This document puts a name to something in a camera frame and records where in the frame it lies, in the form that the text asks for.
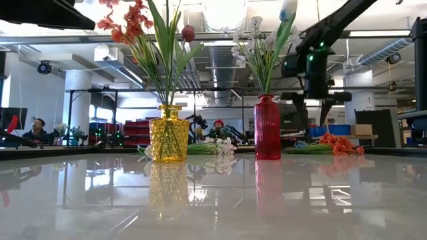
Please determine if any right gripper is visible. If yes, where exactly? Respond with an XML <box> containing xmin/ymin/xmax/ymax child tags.
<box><xmin>281</xmin><ymin>49</ymin><xmax>354</xmax><ymax>133</ymax></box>

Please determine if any black panel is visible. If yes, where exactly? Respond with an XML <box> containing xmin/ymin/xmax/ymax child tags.
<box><xmin>354</xmin><ymin>109</ymin><xmax>402</xmax><ymax>149</ymax></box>

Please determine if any white blossom bunch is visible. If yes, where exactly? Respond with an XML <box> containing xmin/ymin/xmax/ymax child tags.
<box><xmin>230</xmin><ymin>15</ymin><xmax>301</xmax><ymax>96</ymax></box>
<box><xmin>185</xmin><ymin>135</ymin><xmax>238</xmax><ymax>156</ymax></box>

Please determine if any black post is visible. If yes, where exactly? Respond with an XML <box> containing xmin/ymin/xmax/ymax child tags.
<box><xmin>410</xmin><ymin>16</ymin><xmax>427</xmax><ymax>113</ymax></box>

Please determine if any black monitor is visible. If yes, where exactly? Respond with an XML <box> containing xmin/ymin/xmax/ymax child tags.
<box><xmin>0</xmin><ymin>107</ymin><xmax>29</xmax><ymax>131</ymax></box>

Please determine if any silver ventilation duct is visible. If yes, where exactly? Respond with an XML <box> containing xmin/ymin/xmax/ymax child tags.
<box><xmin>208</xmin><ymin>45</ymin><xmax>244</xmax><ymax>107</ymax></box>

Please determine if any yellow glass vase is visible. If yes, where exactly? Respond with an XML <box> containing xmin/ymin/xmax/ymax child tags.
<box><xmin>148</xmin><ymin>105</ymin><xmax>190</xmax><ymax>163</ymax></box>

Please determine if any red ribbed glass vase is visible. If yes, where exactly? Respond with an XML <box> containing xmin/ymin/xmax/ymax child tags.
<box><xmin>253</xmin><ymin>93</ymin><xmax>282</xmax><ymax>161</ymax></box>

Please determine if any black ceiling spotlight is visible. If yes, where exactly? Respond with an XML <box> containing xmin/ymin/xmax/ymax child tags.
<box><xmin>36</xmin><ymin>59</ymin><xmax>53</xmax><ymax>75</ymax></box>
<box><xmin>386</xmin><ymin>52</ymin><xmax>403</xmax><ymax>65</ymax></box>

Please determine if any cardboard box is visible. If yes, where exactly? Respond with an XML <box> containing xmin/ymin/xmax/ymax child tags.
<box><xmin>350</xmin><ymin>123</ymin><xmax>374</xmax><ymax>136</ymax></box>

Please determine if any black screen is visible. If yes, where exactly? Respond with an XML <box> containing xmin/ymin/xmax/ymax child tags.
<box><xmin>281</xmin><ymin>101</ymin><xmax>298</xmax><ymax>131</ymax></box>

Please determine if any black aluminium table frame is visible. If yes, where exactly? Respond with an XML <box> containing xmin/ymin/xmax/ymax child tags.
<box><xmin>0</xmin><ymin>145</ymin><xmax>427</xmax><ymax>161</ymax></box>

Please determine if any red bin stack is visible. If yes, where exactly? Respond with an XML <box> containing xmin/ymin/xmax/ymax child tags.
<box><xmin>122</xmin><ymin>117</ymin><xmax>161</xmax><ymax>148</ymax></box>

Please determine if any blue insulated duct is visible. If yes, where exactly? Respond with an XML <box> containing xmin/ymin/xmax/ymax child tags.
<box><xmin>357</xmin><ymin>37</ymin><xmax>415</xmax><ymax>67</ymax></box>

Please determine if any orange blossom bunch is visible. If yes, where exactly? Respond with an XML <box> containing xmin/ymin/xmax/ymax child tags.
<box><xmin>282</xmin><ymin>132</ymin><xmax>366</xmax><ymax>157</ymax></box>
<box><xmin>96</xmin><ymin>0</ymin><xmax>167</xmax><ymax>104</ymax></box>

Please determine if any white ventilation duct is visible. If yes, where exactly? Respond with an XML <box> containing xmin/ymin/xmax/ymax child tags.
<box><xmin>93</xmin><ymin>44</ymin><xmax>145</xmax><ymax>89</ymax></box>

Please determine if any person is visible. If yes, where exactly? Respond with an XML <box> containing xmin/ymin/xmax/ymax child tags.
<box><xmin>205</xmin><ymin>119</ymin><xmax>236</xmax><ymax>143</ymax></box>
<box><xmin>21</xmin><ymin>117</ymin><xmax>51</xmax><ymax>147</ymax></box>

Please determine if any blue plastic bin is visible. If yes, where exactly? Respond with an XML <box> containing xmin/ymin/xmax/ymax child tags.
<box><xmin>308</xmin><ymin>124</ymin><xmax>351</xmax><ymax>137</ymax></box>

